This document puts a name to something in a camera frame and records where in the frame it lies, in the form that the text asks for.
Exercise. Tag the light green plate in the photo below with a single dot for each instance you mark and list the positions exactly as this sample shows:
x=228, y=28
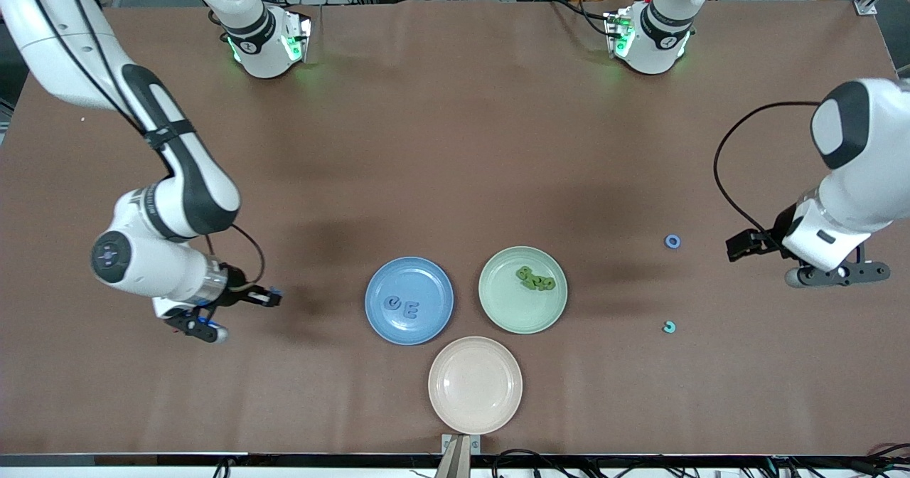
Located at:
x=508, y=311

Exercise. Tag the brown table cover sheet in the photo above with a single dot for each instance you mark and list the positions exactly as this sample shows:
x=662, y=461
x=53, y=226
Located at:
x=455, y=144

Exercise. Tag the blue letter O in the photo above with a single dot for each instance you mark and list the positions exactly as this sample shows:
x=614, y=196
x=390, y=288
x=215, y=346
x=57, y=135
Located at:
x=666, y=241

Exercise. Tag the green letter U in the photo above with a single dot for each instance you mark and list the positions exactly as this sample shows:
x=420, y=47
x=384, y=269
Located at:
x=549, y=284

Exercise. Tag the teal letter C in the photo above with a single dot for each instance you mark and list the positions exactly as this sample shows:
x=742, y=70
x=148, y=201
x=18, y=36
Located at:
x=673, y=326

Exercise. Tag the blue letter E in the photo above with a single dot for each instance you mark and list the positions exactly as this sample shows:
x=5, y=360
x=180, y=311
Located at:
x=410, y=311

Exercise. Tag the blue plate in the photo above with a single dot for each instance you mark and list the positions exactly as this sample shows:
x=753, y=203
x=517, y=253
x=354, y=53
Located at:
x=426, y=286

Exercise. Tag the blue letter G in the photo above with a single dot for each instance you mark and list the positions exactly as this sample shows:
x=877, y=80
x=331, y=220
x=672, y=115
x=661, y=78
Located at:
x=386, y=302

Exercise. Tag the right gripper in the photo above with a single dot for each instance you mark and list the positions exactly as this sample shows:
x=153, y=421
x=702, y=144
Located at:
x=235, y=290

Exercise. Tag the green letter B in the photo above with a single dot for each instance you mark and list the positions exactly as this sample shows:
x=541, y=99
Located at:
x=523, y=273

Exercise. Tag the beige plate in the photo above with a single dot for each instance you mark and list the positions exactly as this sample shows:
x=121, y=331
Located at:
x=475, y=385

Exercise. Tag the metal mounting bracket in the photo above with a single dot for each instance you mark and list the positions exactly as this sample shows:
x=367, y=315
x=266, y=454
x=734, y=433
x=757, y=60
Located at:
x=461, y=444

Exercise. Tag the green letter M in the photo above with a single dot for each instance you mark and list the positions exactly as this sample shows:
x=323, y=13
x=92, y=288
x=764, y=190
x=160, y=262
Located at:
x=537, y=278

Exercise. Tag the aluminium frame corner bracket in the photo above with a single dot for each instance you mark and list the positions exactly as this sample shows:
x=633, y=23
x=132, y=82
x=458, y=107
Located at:
x=866, y=5

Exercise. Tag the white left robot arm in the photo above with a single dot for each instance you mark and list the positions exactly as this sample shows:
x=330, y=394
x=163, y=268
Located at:
x=874, y=193

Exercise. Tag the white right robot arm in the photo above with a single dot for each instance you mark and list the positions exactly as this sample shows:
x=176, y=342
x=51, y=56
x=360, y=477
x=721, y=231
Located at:
x=57, y=37

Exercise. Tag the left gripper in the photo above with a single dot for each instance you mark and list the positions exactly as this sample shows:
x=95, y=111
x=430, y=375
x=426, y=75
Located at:
x=780, y=230

